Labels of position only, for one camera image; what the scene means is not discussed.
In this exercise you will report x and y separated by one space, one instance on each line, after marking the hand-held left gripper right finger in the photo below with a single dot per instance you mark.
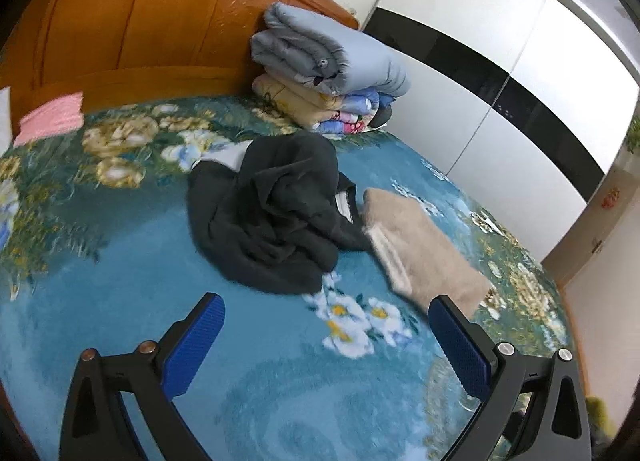
457 341

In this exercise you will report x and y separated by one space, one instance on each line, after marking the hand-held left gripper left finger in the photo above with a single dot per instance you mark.
195 341

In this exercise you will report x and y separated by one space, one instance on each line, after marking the beige fuzzy printed sweater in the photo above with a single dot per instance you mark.
420 251

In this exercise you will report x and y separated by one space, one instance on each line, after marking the blue floral bed blanket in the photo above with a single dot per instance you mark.
150 291

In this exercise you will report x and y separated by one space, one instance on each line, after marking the dark grey garment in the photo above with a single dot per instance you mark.
280 221

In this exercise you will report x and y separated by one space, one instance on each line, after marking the yellow-green fuzzy object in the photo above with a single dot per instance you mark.
600 416

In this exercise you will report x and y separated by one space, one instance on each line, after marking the red door decoration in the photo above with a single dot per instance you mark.
610 200

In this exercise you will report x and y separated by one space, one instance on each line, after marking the colourful floral folded blanket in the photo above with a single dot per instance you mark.
355 113

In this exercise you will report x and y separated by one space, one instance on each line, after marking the cream floral folded blanket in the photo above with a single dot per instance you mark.
290 98

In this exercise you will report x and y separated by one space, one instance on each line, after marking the pink towel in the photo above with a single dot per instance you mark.
50 118

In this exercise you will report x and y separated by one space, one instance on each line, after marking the green plant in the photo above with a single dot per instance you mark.
634 133

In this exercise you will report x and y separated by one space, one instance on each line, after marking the white pillow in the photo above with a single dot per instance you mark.
4 116

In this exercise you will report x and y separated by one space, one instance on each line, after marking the stack of folded quilts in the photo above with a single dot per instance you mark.
360 56

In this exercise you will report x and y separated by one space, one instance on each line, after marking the white wardrobe with black band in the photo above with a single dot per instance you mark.
500 41

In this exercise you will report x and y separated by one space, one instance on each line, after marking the wooden headboard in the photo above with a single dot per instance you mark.
150 31

